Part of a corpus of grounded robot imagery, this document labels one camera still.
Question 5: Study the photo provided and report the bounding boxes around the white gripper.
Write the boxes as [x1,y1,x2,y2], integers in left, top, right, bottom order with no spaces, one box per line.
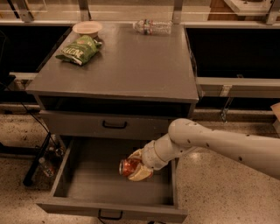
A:
[128,140,168,181]

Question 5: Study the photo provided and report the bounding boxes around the red coke can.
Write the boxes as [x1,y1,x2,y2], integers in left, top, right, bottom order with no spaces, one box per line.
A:
[119,158,141,177]

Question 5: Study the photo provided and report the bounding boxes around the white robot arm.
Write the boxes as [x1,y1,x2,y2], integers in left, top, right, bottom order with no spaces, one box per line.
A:
[129,118,280,181]

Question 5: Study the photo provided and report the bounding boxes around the open grey lower drawer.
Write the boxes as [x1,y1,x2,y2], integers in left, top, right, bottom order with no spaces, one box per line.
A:
[38,137,187,223]

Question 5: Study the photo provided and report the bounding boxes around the grey drawer cabinet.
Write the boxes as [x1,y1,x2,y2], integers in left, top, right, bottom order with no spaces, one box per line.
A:
[25,22,200,165]

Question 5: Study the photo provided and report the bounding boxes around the closed grey upper drawer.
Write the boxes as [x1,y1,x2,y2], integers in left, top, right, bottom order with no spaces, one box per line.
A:
[39,109,193,142]

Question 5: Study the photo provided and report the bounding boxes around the plastic bottle on floor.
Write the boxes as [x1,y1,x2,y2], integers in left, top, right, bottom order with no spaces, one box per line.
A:
[38,157,55,178]

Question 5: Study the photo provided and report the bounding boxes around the black pole on floor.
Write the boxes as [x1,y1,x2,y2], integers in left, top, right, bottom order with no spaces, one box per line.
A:
[23,134,51,186]

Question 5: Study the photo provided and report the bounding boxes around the green chip bag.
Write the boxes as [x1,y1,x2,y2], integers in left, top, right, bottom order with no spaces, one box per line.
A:
[56,35,102,66]

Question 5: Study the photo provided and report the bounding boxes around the clear plastic water bottle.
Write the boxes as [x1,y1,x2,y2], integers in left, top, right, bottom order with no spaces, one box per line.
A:
[133,19,172,35]

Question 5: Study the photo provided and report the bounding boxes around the beige bowl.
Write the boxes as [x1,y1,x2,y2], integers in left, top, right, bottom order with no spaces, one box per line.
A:
[73,21,102,38]

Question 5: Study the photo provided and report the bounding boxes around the black drawer handle upper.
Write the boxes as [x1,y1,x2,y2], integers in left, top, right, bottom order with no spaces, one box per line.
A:
[102,120,128,130]

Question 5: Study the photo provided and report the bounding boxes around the black drawer handle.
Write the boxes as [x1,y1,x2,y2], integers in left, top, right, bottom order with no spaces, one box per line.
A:
[102,120,128,130]
[98,209,123,221]

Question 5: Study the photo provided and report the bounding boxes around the black drawer handle lower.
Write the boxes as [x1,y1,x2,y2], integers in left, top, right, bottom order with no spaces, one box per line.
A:
[98,209,123,221]

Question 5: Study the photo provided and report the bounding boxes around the black cable on floor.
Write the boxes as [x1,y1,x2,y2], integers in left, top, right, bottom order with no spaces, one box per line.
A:
[0,81,64,156]

